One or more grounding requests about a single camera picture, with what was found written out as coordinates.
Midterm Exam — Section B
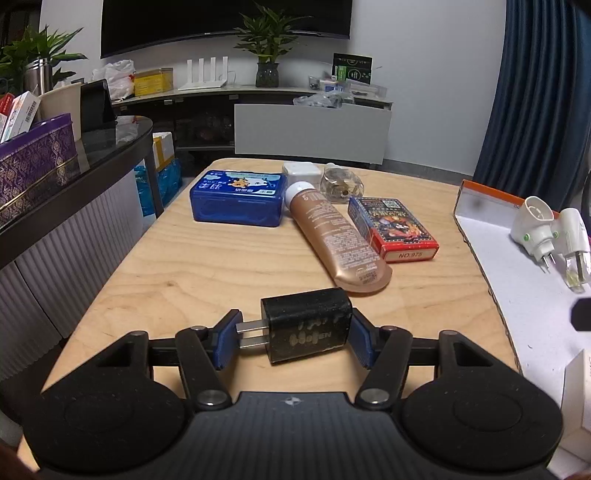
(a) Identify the white plug-in heater with bottle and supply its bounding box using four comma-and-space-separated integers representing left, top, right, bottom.
551, 208, 591, 294

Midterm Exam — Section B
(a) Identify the black glass side table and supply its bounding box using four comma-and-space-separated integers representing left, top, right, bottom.
0, 115, 165, 416

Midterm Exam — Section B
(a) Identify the black tablet stand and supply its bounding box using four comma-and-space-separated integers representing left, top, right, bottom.
81, 79, 116, 132

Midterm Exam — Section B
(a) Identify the pile of small boxes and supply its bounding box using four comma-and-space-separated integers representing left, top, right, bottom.
308, 76, 387, 97

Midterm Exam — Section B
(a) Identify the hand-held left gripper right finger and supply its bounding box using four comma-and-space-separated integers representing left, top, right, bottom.
348, 309, 502, 411

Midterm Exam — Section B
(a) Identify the beige pot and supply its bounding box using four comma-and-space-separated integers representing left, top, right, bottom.
39, 83, 85, 141

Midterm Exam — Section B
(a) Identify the brown cosmetic tube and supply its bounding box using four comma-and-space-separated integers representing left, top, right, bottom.
283, 181, 393, 296

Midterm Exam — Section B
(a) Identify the black television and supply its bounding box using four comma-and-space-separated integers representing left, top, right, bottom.
100, 0, 354, 60

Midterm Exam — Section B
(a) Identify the grey television cabinet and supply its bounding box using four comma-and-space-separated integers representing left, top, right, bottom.
111, 85, 394, 162

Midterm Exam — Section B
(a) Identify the red playing card box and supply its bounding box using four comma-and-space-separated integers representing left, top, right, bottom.
347, 196, 439, 264

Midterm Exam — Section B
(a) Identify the bamboo plant in glass vase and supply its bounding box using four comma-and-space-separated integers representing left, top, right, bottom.
233, 2, 315, 88

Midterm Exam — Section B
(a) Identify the leafy green plant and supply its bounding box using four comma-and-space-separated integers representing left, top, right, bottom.
0, 25, 88, 93

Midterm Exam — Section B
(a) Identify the white and red plastic bag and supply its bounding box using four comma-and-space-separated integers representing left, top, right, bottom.
91, 60, 137, 101

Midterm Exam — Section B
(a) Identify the blue curtain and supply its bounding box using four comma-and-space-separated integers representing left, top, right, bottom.
473, 0, 591, 213

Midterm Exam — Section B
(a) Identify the clear refill bottle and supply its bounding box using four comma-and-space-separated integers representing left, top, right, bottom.
320, 162, 365, 205

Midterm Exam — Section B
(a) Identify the white cabinet drawer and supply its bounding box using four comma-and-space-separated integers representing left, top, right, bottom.
233, 102, 393, 166

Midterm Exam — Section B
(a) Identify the black charger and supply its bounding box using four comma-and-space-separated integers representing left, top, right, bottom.
236, 287, 354, 365

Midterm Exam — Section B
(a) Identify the purple patterned tin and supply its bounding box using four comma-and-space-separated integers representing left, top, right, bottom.
0, 114, 79, 227

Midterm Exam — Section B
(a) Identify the steel thermos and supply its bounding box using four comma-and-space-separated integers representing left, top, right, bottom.
25, 58, 55, 95

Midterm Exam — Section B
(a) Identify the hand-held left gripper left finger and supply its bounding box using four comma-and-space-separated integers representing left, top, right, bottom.
90, 308, 244, 411

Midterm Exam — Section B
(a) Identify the white and yellow cardboard box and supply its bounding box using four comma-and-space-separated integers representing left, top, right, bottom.
152, 131, 175, 171

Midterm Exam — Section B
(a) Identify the white charger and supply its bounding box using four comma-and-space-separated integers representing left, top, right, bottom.
283, 161, 320, 189

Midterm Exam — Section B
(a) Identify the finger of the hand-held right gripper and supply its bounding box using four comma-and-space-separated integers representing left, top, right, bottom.
571, 298, 591, 331

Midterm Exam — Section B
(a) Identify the white router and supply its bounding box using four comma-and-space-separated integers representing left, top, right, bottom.
178, 56, 229, 90

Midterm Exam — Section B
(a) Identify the row of medicine cartons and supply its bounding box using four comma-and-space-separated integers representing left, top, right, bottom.
0, 91, 42, 144

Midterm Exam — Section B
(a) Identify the blue plastic box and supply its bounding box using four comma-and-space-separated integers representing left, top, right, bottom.
189, 169, 283, 228

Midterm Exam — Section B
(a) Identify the blue water bottle pack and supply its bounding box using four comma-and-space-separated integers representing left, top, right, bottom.
134, 157, 183, 217

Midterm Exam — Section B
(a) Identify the crumpled clear plastic bag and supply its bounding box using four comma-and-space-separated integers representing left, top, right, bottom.
115, 115, 140, 145

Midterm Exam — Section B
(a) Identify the orange-edged white cardboard box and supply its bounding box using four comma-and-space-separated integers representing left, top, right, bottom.
455, 179, 591, 480

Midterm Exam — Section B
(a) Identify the black and green box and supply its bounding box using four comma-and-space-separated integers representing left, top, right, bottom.
332, 52, 373, 85

